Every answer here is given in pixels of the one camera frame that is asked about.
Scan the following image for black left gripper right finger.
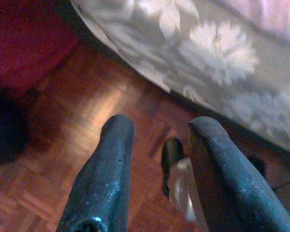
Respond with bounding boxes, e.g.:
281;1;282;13
187;116;290;232

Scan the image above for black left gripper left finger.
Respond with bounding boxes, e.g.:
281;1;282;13
57;114;135;232

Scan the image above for black round waste bin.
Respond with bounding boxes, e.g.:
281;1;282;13
0;89;37;170

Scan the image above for grey floral bedsheet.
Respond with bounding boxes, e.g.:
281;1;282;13
70;0;290;155

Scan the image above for large red cushion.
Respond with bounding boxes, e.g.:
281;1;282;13
0;0;78;97

